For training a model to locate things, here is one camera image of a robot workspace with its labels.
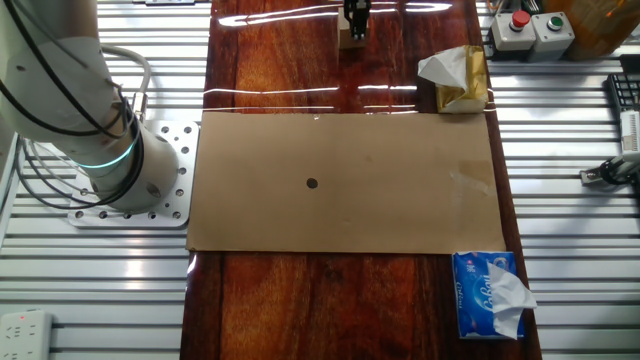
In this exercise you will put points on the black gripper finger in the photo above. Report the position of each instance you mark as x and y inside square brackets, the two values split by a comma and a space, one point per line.
[359, 27]
[347, 6]

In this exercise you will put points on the light wooden block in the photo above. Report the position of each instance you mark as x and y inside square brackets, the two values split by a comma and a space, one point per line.
[345, 35]

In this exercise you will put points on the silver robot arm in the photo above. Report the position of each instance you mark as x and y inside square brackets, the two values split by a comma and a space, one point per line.
[50, 90]

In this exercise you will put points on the gold tissue pack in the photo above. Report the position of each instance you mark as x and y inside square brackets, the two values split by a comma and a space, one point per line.
[470, 80]

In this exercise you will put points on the green button box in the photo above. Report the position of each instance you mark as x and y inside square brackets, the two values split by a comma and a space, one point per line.
[550, 42]

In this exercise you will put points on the brown cardboard sheet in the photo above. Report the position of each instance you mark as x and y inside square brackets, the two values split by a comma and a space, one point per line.
[300, 220]

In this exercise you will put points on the brown cardboard box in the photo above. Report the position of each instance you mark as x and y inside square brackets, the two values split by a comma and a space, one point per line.
[600, 25]

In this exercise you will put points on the black keyboard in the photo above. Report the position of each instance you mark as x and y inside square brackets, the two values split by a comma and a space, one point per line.
[625, 92]

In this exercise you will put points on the dark red wooden board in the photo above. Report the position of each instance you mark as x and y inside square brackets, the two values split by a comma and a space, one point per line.
[300, 310]

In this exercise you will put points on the blue tissue pack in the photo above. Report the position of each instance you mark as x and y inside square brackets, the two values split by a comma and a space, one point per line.
[472, 300]

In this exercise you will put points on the white power strip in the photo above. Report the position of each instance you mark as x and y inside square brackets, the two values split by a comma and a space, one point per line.
[25, 337]

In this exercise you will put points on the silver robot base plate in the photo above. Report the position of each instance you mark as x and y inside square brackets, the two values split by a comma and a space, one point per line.
[182, 150]

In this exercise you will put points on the silver camera with vents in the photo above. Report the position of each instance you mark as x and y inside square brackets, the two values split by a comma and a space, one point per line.
[631, 132]

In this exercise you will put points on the silver camera on bracket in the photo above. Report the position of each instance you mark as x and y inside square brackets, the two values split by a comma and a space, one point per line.
[620, 165]

